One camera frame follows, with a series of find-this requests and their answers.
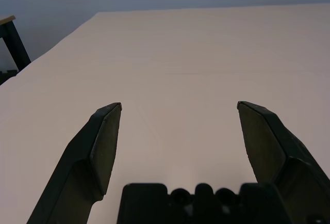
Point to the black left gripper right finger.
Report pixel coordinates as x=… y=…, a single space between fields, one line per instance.
x=283 y=151

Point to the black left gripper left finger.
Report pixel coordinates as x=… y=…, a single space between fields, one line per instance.
x=85 y=157

